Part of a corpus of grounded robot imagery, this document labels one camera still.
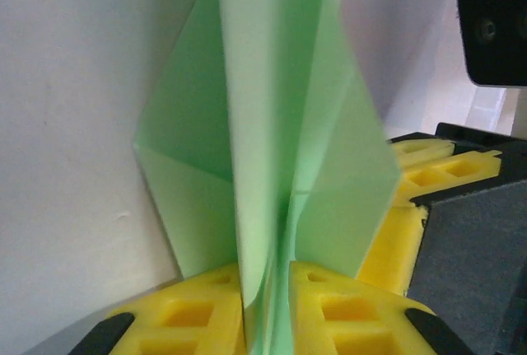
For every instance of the pale pink table mat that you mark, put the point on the pale pink table mat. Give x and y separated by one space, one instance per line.
62 124

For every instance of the green paper sheet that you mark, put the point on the green paper sheet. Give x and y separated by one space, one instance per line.
267 83

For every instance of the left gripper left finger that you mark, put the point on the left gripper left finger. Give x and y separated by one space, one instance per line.
181 318

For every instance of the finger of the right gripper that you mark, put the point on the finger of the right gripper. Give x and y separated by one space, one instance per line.
453 169
473 256

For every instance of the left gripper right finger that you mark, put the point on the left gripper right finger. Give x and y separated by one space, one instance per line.
354 318

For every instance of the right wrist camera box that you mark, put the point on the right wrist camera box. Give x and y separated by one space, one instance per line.
494 21

